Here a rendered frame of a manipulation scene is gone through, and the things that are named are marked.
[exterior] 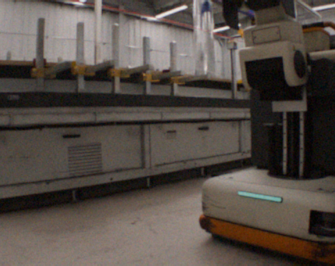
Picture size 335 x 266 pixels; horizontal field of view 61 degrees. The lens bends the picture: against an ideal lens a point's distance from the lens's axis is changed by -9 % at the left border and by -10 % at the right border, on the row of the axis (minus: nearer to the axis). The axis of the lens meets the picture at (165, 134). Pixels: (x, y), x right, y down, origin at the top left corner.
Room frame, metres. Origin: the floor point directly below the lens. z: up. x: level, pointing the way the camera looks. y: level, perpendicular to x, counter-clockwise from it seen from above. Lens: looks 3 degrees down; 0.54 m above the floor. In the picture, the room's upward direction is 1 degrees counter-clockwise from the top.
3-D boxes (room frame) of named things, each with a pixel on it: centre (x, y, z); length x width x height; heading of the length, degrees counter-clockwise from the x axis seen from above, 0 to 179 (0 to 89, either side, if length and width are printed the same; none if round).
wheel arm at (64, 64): (1.58, 0.59, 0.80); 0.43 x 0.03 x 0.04; 42
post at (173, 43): (2.28, -0.07, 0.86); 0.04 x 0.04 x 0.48; 42
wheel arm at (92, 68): (1.75, 0.41, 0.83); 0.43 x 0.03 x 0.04; 42
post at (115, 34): (1.95, 0.31, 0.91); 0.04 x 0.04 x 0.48; 42
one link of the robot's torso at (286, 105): (1.13, -0.49, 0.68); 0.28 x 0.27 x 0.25; 41
